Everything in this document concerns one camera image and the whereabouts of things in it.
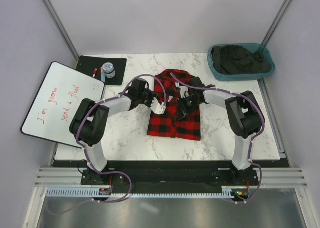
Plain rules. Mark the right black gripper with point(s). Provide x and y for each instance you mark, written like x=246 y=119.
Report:
x=183 y=111

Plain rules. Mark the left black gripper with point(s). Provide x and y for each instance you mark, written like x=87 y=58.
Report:
x=152 y=95

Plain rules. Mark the red black plaid shirt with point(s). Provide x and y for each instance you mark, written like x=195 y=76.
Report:
x=167 y=124

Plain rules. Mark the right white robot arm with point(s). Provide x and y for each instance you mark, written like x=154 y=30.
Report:
x=244 y=114

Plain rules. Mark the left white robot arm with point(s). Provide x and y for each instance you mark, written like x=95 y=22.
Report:
x=90 y=120

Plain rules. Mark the blue orange eraser stick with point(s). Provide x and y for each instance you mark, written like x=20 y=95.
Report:
x=102 y=75

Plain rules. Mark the white blue lidded jar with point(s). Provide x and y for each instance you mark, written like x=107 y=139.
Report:
x=109 y=70

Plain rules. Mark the red whiteboard marker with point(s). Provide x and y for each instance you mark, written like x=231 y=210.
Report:
x=95 y=73

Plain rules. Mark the black clothing in bin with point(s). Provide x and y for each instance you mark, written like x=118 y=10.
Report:
x=237 y=60

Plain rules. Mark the black mat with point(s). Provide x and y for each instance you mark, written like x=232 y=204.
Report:
x=87 y=65

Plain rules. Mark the teal plastic bin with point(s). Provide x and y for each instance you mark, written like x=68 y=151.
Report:
x=252 y=47

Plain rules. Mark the white dry erase board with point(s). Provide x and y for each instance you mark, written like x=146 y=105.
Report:
x=57 y=102

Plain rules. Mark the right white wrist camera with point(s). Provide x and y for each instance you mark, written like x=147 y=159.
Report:
x=183 y=90

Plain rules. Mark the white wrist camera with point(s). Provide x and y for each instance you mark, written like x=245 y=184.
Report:
x=157 y=108
x=183 y=90

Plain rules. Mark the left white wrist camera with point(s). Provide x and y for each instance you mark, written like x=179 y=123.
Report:
x=157 y=108

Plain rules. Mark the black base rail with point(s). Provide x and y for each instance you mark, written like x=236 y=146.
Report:
x=170 y=177

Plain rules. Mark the light blue cable duct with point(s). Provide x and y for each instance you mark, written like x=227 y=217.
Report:
x=104 y=192

